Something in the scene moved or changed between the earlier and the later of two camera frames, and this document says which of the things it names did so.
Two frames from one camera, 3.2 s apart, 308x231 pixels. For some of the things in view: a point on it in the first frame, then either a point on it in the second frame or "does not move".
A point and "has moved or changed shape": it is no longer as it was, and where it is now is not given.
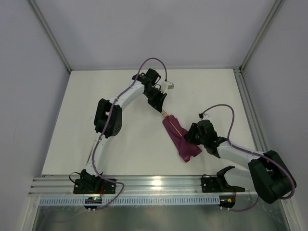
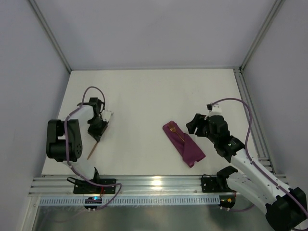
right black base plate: (218, 184) does not move
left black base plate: (94, 186) does not move
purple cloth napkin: (186, 148) has moved or changed shape
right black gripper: (192, 134) -> (200, 127)
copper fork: (165, 114) -> (173, 129)
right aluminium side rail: (250, 116) does not move
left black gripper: (156, 96) -> (99, 131)
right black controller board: (227, 201) does not move
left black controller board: (93, 200) does not move
